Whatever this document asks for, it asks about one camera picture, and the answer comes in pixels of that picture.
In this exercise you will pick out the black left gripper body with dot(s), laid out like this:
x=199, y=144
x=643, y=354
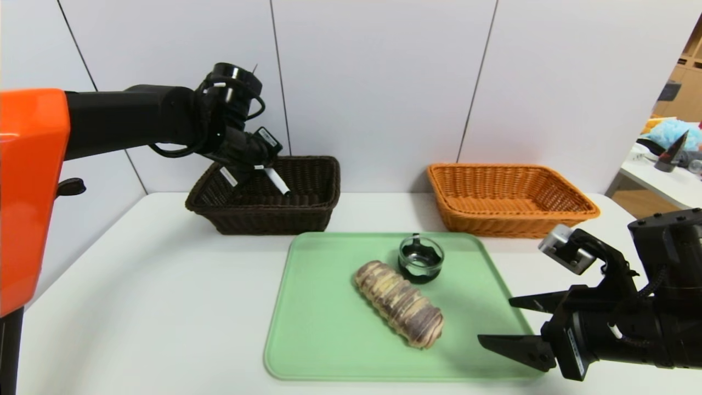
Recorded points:
x=231, y=178

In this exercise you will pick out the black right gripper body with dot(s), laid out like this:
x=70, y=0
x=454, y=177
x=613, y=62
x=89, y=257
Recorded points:
x=570, y=341

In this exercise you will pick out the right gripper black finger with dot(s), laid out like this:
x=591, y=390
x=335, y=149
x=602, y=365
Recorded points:
x=540, y=303
x=518, y=350

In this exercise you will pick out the white marker with black cap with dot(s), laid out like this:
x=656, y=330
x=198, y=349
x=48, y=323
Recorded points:
x=277, y=181

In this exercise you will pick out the marbled twisted bread roll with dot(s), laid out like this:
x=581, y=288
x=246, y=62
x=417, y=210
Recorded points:
x=397, y=302

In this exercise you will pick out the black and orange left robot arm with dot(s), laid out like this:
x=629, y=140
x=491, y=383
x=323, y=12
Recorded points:
x=137, y=120

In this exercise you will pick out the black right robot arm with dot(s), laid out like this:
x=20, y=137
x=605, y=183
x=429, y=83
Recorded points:
x=674, y=263

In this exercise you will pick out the dark brown wicker basket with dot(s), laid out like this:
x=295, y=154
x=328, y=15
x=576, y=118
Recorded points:
x=307, y=219

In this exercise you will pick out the orange wicker basket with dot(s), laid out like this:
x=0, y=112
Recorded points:
x=493, y=225

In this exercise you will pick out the white side table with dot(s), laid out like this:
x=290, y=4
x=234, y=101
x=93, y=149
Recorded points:
x=669, y=186

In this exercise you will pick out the light green plastic tray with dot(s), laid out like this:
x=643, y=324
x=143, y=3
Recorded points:
x=329, y=340

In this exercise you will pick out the black cone object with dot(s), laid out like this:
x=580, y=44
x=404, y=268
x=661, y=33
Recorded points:
x=670, y=156

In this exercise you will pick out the orange plush item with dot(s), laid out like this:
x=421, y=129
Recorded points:
x=651, y=125

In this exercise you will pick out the light blue fluffy item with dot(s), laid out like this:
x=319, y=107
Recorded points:
x=669, y=133

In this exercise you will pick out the wooden shelf unit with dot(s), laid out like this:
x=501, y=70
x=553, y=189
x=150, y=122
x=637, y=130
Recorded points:
x=688, y=93

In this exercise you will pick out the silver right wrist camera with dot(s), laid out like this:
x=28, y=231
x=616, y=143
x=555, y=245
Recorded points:
x=562, y=247

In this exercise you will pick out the black right camera mount bracket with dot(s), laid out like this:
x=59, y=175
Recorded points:
x=614, y=258

